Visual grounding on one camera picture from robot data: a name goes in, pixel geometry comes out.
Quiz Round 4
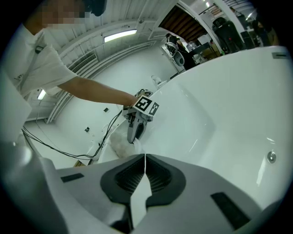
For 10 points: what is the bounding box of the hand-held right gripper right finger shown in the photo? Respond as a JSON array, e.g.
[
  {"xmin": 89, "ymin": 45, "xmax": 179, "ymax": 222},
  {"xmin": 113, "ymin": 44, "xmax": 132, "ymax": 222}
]
[{"xmin": 135, "ymin": 154, "xmax": 264, "ymax": 234}]

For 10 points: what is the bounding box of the person's head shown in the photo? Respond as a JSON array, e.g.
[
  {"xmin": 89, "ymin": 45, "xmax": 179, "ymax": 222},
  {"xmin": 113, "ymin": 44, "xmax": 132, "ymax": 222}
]
[{"xmin": 22, "ymin": 0, "xmax": 92, "ymax": 35}]

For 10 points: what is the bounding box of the chrome bathtub drain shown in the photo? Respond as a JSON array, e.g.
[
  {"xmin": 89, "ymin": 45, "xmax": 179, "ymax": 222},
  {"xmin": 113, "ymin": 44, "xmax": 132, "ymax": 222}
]
[{"xmin": 267, "ymin": 150, "xmax": 277, "ymax": 164}]

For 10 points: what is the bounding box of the black head camera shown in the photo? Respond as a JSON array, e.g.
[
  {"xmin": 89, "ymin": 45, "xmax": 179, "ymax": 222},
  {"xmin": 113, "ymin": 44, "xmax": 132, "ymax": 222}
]
[{"xmin": 86, "ymin": 0, "xmax": 108, "ymax": 17}]

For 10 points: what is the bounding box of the person's left forearm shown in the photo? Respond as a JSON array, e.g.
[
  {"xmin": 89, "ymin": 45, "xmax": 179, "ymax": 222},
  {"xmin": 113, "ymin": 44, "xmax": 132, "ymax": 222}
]
[{"xmin": 57, "ymin": 76, "xmax": 140, "ymax": 108}]

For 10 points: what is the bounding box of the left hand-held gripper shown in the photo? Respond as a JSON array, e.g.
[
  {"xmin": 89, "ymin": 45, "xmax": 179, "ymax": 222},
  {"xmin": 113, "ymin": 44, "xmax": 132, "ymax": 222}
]
[{"xmin": 123, "ymin": 96, "xmax": 160, "ymax": 144}]

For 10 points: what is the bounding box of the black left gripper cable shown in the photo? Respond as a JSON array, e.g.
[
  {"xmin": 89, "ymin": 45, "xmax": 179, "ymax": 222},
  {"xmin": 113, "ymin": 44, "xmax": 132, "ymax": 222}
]
[{"xmin": 22, "ymin": 109, "xmax": 125, "ymax": 161}]

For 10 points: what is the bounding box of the person's white shirt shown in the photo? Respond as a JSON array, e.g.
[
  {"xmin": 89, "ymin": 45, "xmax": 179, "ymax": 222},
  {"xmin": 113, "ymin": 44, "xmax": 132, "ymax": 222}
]
[{"xmin": 3, "ymin": 25, "xmax": 79, "ymax": 100}]

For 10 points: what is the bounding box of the white fluffy scrubber with handle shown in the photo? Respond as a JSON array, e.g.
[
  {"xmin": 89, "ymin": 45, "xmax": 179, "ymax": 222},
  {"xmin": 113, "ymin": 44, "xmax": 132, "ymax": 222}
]
[{"xmin": 109, "ymin": 130, "xmax": 147, "ymax": 159}]

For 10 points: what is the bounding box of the white ceiling air vent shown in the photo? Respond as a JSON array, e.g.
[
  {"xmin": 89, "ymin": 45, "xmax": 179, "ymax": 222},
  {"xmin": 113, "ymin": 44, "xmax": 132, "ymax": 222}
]
[{"xmin": 68, "ymin": 53, "xmax": 98, "ymax": 72}]

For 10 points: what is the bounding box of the white bathtub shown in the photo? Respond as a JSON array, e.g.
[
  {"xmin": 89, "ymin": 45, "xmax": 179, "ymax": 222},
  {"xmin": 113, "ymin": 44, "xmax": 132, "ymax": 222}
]
[{"xmin": 87, "ymin": 45, "xmax": 293, "ymax": 211}]

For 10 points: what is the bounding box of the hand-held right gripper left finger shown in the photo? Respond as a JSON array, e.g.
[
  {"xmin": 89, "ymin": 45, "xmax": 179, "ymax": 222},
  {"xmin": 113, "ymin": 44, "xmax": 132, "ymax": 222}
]
[{"xmin": 56, "ymin": 154, "xmax": 146, "ymax": 232}]

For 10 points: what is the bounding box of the brown wooden staircase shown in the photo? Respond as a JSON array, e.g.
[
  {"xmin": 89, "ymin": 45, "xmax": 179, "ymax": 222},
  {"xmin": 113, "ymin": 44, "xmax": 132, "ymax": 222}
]
[{"xmin": 160, "ymin": 5, "xmax": 206, "ymax": 44}]

